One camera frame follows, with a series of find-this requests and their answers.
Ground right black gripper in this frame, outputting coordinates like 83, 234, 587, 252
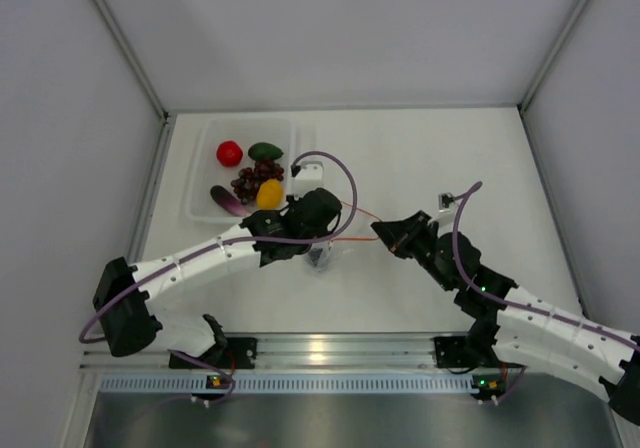
374, 209, 457, 290

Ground clear zip top bag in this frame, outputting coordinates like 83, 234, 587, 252
303, 208, 382, 275

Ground yellow fake lemon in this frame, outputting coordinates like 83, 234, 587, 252
255, 179, 284, 210

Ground dark red fake grapes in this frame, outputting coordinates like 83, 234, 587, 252
230, 160, 285, 205

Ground green fake avocado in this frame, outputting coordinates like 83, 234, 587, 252
248, 142, 284, 162

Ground purple fake eggplant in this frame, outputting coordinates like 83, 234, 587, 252
209, 185, 249, 218

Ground red fake tomato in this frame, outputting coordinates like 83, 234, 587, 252
216, 140, 244, 168

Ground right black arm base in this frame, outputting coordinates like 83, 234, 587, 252
433, 336, 480, 374

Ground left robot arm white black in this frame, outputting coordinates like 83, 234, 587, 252
93, 188, 342, 368

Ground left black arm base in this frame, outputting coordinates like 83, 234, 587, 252
169, 336, 259, 370

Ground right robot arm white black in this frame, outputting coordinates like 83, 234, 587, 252
371, 211, 639, 424

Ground clear plastic bin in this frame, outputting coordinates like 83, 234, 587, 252
184, 117, 300, 224

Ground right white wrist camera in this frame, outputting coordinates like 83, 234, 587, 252
438, 193, 463, 217

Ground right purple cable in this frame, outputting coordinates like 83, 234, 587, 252
452, 181, 640, 352

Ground purple cable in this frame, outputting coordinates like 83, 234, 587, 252
78, 150, 360, 345
452, 181, 640, 352

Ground aluminium rail frame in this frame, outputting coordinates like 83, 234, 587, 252
79, 331, 506, 372

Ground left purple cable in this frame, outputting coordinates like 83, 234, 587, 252
78, 150, 360, 345

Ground white slotted cable duct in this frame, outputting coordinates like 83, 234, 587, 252
99, 373, 502, 395

